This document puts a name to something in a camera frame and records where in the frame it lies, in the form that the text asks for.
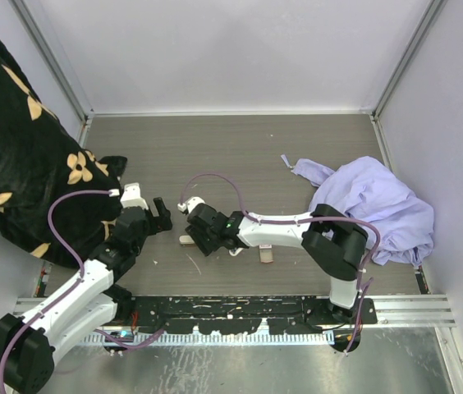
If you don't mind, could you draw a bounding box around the beige stapler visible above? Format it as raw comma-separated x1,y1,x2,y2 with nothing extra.
179,235,195,246

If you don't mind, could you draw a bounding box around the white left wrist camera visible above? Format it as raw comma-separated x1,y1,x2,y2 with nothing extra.
108,182,149,210

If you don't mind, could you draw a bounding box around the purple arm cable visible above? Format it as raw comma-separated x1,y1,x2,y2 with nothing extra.
0,189,167,394
178,172,383,354

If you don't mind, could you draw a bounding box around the white slotted cable duct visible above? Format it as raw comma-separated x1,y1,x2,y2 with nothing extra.
83,330,335,346

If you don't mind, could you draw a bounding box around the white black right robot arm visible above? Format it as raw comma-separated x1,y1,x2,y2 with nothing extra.
178,198,368,323

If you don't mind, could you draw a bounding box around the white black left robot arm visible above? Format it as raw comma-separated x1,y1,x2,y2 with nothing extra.
0,184,172,393

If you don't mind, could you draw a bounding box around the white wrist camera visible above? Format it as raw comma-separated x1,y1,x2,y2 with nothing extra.
177,196,205,215
108,182,149,210

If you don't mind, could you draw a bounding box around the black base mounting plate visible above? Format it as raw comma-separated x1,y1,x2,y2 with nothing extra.
109,295,378,335

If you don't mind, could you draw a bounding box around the lavender crumpled cloth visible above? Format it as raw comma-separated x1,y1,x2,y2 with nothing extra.
281,154,435,267

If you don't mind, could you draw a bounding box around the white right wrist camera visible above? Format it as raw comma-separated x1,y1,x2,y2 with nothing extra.
177,196,205,215

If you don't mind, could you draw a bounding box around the aluminium front rail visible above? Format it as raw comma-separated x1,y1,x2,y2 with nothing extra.
33,295,455,336

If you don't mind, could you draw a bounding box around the black floral blanket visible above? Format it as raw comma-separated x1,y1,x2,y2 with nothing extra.
0,40,127,268

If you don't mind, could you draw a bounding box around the pink stapler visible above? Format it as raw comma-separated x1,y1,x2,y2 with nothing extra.
228,248,243,257

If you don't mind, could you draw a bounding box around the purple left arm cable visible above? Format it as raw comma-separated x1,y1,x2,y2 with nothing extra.
0,189,167,394

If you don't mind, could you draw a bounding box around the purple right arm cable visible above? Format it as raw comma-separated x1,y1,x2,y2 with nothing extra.
178,172,383,354

